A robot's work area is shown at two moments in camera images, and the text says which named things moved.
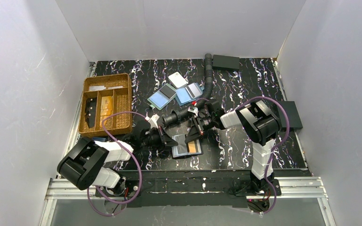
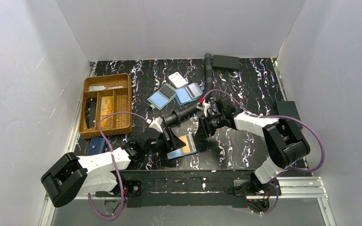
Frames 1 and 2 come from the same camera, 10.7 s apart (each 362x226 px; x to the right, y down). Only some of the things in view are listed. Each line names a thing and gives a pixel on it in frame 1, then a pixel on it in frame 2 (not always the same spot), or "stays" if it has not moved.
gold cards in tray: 106,107 stays
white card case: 177,80 stays
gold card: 192,147 to 186,149
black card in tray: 90,114 stays
